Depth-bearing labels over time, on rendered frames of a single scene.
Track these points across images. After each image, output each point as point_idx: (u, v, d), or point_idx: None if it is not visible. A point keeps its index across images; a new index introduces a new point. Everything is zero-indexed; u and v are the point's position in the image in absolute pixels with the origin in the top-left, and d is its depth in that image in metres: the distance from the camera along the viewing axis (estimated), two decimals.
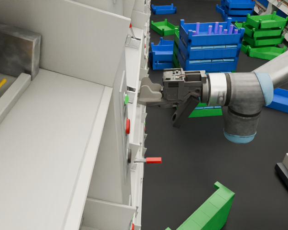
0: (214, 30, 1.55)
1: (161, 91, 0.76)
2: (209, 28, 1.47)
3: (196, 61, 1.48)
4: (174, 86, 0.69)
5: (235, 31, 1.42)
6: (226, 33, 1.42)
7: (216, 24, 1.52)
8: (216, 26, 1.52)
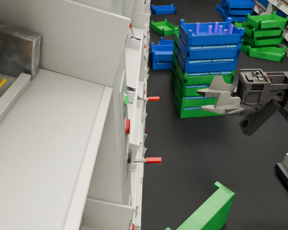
0: (214, 30, 1.55)
1: (233, 93, 0.68)
2: (209, 28, 1.47)
3: (196, 61, 1.48)
4: (257, 88, 0.61)
5: None
6: (226, 33, 1.42)
7: (216, 24, 1.52)
8: (216, 26, 1.52)
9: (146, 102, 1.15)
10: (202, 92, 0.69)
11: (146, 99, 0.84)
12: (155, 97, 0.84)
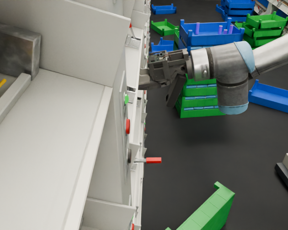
0: None
1: (150, 75, 0.81)
2: None
3: None
4: (159, 66, 0.74)
5: None
6: (226, 33, 1.42)
7: None
8: None
9: (146, 102, 1.15)
10: None
11: None
12: None
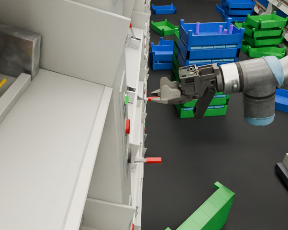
0: None
1: (179, 87, 0.84)
2: None
3: (196, 61, 1.48)
4: (190, 81, 0.76)
5: None
6: (226, 33, 1.42)
7: None
8: None
9: (146, 102, 1.15)
10: (155, 93, 0.85)
11: (146, 99, 0.84)
12: (155, 97, 0.84)
